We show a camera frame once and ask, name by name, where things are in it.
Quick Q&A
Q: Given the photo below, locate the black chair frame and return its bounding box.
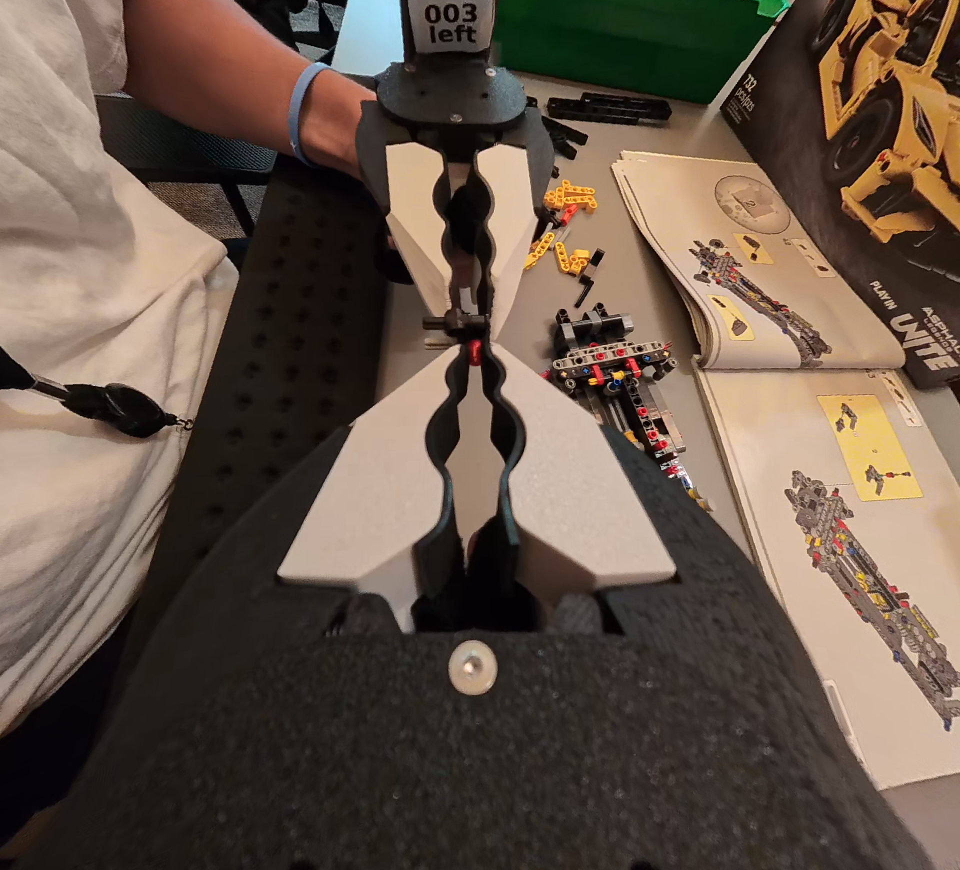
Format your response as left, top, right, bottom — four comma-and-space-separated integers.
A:
97, 93, 279, 234

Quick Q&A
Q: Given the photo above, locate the black strap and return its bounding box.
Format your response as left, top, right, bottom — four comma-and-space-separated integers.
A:
0, 347, 72, 402

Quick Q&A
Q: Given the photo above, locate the person in white shirt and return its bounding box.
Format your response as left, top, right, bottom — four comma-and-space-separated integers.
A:
0, 0, 241, 736

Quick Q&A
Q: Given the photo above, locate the black lego panel piece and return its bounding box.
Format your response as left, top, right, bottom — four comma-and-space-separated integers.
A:
536, 114, 590, 161

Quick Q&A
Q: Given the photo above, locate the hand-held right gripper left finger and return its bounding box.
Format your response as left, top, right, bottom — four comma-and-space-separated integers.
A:
277, 345, 460, 633

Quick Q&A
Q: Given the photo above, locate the black dotted pad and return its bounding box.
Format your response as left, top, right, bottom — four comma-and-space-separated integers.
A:
112, 156, 393, 706

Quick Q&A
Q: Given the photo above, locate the person's left hand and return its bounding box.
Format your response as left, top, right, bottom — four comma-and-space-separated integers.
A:
303, 69, 378, 177

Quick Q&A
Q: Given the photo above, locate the black lego beam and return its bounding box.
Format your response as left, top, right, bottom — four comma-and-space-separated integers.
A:
546, 92, 672, 125

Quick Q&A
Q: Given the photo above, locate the pile of yellow lego pieces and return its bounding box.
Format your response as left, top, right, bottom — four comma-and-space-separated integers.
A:
523, 178, 599, 279

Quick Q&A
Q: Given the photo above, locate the person's left forearm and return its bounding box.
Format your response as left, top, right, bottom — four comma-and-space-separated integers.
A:
123, 0, 312, 162

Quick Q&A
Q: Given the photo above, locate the lego instruction booklet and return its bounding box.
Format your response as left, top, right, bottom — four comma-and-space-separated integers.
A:
611, 150, 960, 790

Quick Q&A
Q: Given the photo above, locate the black lego connector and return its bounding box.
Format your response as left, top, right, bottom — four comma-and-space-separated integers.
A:
421, 285, 490, 335

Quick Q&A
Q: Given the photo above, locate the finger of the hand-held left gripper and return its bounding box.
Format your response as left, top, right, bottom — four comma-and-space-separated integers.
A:
384, 141, 460, 322
468, 142, 540, 333

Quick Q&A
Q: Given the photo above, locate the green plastic bin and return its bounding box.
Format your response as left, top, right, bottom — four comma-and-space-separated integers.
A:
491, 0, 790, 106

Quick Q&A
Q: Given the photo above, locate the lego set box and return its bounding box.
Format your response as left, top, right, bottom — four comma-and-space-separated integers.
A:
720, 0, 960, 391

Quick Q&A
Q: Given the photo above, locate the black curved lego piece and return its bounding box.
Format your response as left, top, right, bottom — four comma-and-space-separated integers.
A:
573, 249, 606, 309

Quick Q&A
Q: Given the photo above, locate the grey lego car chassis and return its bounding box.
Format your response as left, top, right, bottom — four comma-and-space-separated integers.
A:
541, 302, 717, 515

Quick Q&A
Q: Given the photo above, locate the light blue wristband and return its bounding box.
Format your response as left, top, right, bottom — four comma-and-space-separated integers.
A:
288, 61, 333, 170

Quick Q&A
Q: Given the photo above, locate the black round disc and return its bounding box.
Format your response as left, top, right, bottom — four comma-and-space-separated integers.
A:
63, 382, 192, 440

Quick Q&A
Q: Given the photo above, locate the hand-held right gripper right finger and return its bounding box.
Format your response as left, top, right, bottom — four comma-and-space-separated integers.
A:
484, 345, 680, 624

